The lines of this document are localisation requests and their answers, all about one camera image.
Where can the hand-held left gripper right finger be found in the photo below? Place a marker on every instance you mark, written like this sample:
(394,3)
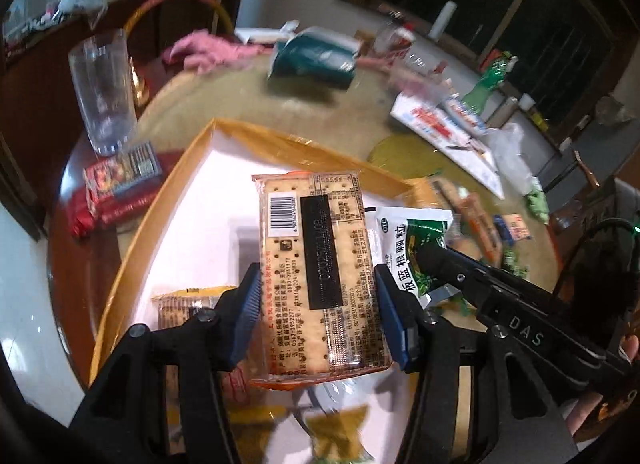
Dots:
(395,321)

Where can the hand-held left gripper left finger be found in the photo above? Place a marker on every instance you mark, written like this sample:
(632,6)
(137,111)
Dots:
(247,316)

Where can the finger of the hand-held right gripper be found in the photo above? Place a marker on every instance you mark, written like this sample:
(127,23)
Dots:
(437,260)

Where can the green and white sachet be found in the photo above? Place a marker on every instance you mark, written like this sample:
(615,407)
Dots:
(400,239)

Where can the orange cracker packet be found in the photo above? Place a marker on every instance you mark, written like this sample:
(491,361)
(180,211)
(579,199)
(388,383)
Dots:
(180,306)
(320,244)

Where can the gold round board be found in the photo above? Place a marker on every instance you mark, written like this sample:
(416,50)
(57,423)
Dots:
(400,156)

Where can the yellow cardboard box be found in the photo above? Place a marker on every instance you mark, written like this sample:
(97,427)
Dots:
(210,204)

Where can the person's right hand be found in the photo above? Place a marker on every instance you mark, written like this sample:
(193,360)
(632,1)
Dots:
(587,411)

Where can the orange stick snack packet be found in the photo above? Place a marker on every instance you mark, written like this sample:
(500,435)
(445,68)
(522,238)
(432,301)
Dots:
(475,216)

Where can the green wrapped candies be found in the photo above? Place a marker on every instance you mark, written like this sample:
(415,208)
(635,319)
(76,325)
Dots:
(515,264)

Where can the small blue snack packet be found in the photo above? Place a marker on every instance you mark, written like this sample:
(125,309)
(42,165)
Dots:
(515,228)

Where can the green cloth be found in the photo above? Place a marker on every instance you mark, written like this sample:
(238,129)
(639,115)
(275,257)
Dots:
(537,201)

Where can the white printed brochure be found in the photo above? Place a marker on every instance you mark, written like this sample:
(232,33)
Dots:
(450,144)

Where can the yellow snack packet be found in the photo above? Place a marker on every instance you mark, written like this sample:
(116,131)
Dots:
(340,431)

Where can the white plastic bag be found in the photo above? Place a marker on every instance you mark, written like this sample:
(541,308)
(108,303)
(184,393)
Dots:
(512,154)

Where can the wooden chair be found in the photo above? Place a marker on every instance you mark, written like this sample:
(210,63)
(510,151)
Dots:
(585,164)

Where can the white cup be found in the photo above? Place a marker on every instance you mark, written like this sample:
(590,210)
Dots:
(526,102)

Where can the green plastic bottle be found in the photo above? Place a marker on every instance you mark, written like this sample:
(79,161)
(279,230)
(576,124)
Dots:
(487,84)

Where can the red snack packet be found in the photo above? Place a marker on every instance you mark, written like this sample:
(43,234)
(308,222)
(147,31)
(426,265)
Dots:
(115,179)

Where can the clear plastic container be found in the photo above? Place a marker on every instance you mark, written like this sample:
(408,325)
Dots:
(400,54)

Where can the teal snack bag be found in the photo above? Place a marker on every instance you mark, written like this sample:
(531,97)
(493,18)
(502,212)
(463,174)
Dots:
(315,61)

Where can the white paper roll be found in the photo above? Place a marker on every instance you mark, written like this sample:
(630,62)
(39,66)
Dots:
(442,19)

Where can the clear drinking glass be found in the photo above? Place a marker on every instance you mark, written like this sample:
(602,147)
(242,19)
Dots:
(102,94)

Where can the pink cloth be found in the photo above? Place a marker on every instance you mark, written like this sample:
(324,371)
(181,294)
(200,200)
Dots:
(210,51)

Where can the dark wooden sideboard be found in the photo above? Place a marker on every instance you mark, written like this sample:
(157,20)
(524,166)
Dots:
(40,94)

